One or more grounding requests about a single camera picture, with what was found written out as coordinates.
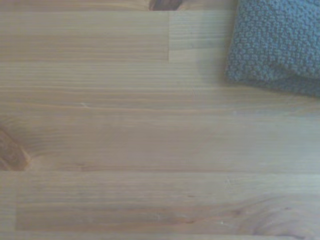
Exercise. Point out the grey terry towel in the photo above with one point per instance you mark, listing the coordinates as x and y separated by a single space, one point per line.
275 42

